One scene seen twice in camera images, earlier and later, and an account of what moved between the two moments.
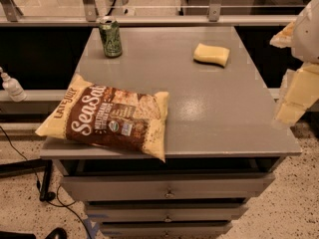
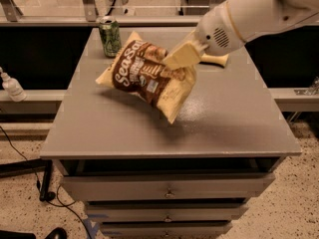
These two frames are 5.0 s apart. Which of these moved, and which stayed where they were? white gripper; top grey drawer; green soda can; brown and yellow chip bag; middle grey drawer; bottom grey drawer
Moved: brown and yellow chip bag; white gripper
Stayed: top grey drawer; green soda can; bottom grey drawer; middle grey drawer
